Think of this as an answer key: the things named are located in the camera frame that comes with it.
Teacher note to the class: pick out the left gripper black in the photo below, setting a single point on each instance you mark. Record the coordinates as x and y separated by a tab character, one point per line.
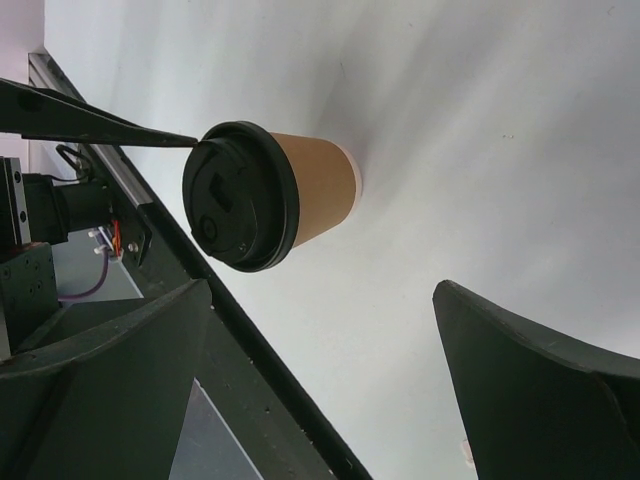
44	114

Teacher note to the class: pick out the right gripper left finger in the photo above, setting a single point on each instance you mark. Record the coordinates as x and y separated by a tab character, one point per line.
101	390

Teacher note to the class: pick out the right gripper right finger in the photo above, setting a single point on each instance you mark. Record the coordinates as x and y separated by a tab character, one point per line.
536	403

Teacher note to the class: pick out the black coffee cup lid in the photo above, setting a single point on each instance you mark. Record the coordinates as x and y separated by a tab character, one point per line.
240	197

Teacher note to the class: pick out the single brown paper cup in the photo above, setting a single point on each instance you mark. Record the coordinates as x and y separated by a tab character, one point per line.
328	180

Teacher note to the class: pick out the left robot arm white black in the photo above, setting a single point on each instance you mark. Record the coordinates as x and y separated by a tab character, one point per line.
39	210

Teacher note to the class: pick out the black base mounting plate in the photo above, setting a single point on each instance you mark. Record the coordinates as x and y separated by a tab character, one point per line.
280	427

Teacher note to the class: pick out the aluminium rail frame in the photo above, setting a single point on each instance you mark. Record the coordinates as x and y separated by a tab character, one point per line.
44	72

